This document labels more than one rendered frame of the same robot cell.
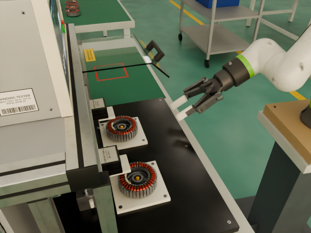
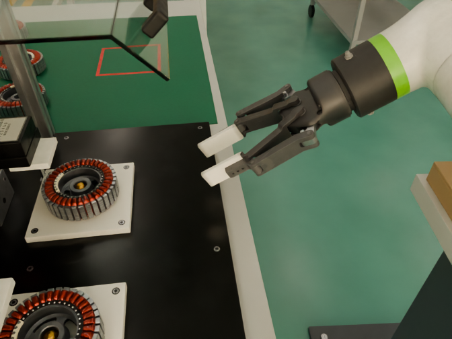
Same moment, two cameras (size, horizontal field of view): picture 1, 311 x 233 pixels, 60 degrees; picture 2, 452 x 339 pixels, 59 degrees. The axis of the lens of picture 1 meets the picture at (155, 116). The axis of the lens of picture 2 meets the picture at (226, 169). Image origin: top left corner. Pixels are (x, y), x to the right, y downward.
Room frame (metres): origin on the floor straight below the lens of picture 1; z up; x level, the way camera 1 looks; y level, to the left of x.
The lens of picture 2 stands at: (0.34, -0.17, 1.24)
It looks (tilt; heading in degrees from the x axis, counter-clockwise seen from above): 42 degrees down; 9
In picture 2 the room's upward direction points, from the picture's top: straight up
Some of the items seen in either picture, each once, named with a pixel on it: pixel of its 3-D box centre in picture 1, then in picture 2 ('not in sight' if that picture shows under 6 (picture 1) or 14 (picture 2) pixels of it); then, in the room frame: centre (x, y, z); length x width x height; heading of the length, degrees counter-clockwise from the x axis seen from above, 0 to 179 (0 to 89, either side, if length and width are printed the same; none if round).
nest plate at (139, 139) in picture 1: (122, 133); (85, 198); (0.74, 0.12, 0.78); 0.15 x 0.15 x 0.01; 16
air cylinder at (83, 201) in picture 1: (86, 192); not in sight; (0.47, 0.19, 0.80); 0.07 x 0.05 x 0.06; 16
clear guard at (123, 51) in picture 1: (110, 59); (40, 23); (0.81, 0.15, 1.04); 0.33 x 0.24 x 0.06; 106
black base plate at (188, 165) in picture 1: (125, 161); (65, 269); (0.62, 0.10, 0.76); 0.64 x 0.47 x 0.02; 16
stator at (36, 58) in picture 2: not in sight; (21, 64); (1.17, 0.48, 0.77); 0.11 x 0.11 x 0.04
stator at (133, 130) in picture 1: (121, 128); (81, 187); (0.74, 0.12, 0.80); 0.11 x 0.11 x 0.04
